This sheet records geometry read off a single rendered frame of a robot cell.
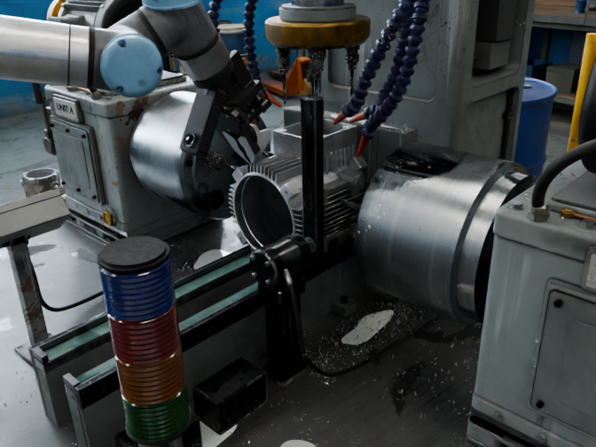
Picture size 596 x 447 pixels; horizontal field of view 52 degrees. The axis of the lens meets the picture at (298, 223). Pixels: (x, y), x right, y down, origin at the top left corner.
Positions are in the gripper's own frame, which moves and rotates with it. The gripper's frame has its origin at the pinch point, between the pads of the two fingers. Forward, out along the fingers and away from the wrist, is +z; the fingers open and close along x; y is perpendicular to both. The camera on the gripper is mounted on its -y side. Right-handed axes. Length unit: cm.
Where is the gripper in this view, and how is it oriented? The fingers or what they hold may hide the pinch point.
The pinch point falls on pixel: (253, 163)
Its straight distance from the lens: 111.3
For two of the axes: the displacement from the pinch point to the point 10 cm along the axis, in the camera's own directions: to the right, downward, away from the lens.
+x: -7.3, -2.7, 6.3
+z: 3.6, 6.3, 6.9
